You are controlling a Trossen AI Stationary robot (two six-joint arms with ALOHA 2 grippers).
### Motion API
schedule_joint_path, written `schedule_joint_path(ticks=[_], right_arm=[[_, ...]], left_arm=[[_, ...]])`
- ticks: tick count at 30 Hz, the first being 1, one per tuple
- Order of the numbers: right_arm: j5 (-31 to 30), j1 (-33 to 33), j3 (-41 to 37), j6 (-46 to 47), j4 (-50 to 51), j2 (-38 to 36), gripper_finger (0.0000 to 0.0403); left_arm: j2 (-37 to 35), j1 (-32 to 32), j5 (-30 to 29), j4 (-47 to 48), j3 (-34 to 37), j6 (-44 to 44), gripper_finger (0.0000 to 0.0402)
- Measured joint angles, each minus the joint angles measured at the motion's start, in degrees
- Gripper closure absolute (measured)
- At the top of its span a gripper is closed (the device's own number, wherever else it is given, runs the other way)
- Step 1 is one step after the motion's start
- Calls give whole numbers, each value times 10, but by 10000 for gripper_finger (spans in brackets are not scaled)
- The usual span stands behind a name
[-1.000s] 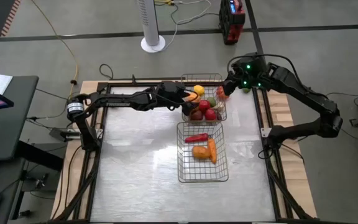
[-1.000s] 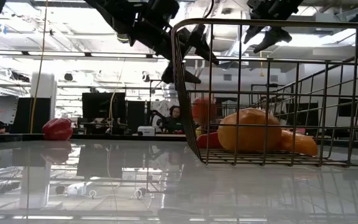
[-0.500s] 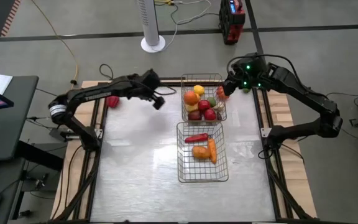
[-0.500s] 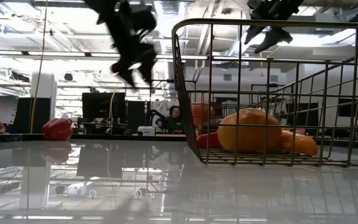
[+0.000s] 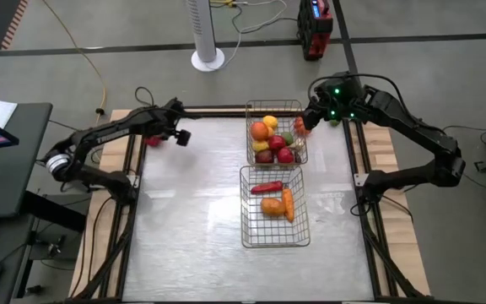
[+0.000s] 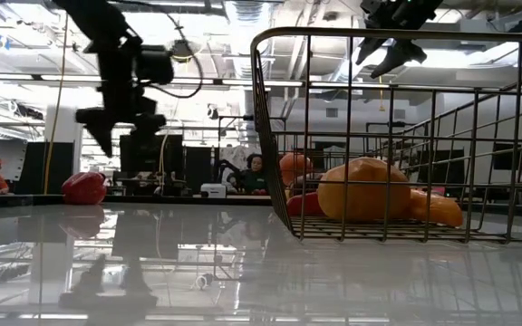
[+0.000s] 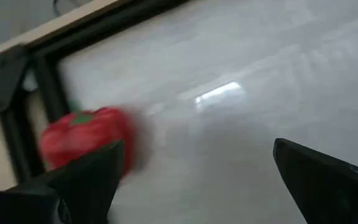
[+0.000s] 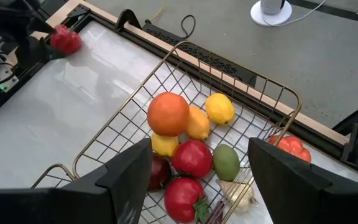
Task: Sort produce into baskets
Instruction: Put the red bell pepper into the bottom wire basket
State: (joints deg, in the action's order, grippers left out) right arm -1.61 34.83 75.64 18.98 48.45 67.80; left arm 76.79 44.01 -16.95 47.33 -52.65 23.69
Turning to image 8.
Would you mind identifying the black cable loop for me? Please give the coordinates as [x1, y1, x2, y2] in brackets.
[180, 14, 197, 40]

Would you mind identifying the white tower fan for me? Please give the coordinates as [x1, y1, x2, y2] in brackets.
[249, 0, 293, 27]

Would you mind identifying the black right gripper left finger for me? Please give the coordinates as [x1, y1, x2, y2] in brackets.
[0, 138, 154, 224]

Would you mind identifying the red-orange ribbed pepper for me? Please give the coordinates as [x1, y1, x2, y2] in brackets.
[267, 134, 313, 164]

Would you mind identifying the red tomato with green leaf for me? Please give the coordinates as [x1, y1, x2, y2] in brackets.
[163, 177, 210, 224]

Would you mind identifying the dark purple vegetable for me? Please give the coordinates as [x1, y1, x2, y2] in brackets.
[205, 200, 226, 224]

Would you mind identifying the round orange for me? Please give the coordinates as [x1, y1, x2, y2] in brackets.
[147, 91, 191, 138]

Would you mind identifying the gold wire basket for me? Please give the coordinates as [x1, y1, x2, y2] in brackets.
[72, 40, 303, 224]
[30, 163, 78, 189]

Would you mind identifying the white cable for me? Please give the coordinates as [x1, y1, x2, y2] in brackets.
[261, 0, 328, 27]

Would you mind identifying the orange-yellow lemon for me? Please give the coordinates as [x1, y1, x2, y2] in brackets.
[183, 105, 211, 141]

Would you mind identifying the large yellow lemon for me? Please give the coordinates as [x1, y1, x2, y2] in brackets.
[204, 92, 236, 126]

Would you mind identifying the bright red apple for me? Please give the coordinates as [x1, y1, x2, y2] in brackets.
[171, 139, 214, 180]

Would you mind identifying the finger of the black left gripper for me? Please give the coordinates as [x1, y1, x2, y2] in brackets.
[16, 37, 67, 68]
[29, 18, 57, 34]

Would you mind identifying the wooden table board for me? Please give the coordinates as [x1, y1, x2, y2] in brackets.
[4, 0, 358, 164]

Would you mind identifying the white garlic bulb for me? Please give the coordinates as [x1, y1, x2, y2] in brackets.
[218, 179, 259, 214]

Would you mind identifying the yellow cable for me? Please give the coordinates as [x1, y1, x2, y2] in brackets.
[149, 0, 167, 22]

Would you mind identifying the red bell pepper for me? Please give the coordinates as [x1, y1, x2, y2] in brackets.
[49, 24, 83, 56]

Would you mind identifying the dark red apple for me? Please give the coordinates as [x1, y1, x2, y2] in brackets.
[147, 152, 173, 192]

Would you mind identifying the small yellow lemon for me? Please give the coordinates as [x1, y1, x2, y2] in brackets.
[150, 133, 180, 158]

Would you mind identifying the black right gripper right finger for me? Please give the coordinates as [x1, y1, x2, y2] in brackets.
[248, 138, 358, 224]

